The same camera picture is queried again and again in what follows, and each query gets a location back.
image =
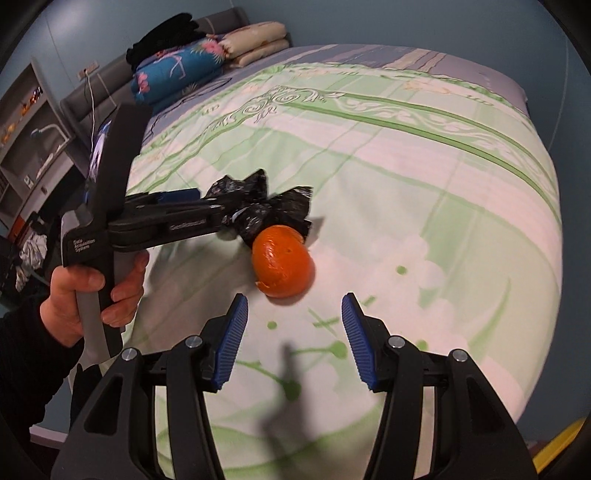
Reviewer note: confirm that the bed with striped sheet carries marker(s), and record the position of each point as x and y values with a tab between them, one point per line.
415	57

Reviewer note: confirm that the grey padded headboard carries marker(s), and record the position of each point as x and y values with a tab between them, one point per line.
78	106

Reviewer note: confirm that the black plastic bag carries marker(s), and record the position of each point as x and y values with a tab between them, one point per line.
291	205
244	187

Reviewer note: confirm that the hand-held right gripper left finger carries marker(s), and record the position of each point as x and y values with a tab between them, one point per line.
231	346

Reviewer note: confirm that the crumpled clothes heap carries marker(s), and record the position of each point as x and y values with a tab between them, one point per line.
32	258

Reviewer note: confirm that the white wall shelf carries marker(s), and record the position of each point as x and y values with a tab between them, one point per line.
27	138

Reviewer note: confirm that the black clothes pile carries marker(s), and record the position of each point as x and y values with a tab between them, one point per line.
161	37

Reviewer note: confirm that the orange fruit front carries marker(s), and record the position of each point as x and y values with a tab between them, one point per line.
284	263

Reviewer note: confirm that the beige folded quilt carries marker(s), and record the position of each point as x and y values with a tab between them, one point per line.
254	41

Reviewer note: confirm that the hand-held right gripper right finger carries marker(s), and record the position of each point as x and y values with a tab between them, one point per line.
360	346

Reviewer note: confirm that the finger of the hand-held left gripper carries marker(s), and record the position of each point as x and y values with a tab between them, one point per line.
178	196
184	226

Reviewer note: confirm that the person's left hand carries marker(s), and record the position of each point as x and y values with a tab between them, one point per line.
60	300

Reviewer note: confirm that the white wall outlet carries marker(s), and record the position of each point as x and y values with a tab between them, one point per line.
87	70

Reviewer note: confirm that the blue floral folded quilt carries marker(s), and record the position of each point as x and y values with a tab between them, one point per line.
180	71

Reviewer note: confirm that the person's left forearm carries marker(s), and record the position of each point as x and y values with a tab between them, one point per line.
27	378

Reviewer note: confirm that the bed with green blanket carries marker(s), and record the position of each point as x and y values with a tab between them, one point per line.
415	184

